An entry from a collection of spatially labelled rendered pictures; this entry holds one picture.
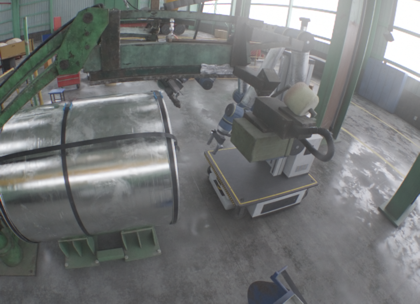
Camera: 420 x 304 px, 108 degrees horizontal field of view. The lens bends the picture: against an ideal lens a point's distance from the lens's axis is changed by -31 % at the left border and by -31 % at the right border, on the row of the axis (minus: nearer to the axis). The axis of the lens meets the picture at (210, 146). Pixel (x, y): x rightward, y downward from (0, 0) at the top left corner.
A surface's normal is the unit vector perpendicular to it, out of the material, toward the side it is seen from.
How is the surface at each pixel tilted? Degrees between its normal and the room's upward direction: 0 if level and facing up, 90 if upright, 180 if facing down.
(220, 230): 0
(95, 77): 90
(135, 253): 0
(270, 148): 88
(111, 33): 90
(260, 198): 0
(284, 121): 90
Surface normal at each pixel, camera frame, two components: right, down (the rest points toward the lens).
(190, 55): 0.37, 0.54
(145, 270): 0.10, -0.83
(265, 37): 0.58, 0.49
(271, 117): -0.93, 0.12
